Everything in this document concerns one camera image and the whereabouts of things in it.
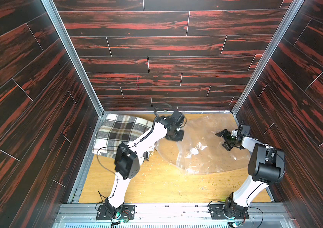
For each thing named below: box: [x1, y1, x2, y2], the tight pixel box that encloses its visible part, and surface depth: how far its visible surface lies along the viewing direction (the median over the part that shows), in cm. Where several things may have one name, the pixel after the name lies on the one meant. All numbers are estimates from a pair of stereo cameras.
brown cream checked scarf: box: [92, 113, 154, 159], surface depth 92 cm
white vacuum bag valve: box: [190, 147, 200, 155], surface depth 93 cm
